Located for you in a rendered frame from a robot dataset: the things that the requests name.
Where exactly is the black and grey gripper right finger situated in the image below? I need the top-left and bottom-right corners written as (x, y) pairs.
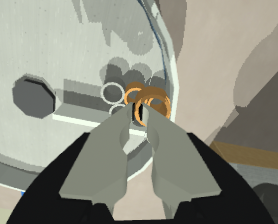
top-left (139, 102), bottom-right (275, 224)

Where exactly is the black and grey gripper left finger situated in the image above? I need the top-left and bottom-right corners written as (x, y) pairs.
top-left (6, 102), bottom-right (135, 224)

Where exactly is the grey round turntable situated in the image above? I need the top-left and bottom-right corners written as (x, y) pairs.
top-left (0, 0), bottom-right (179, 192)

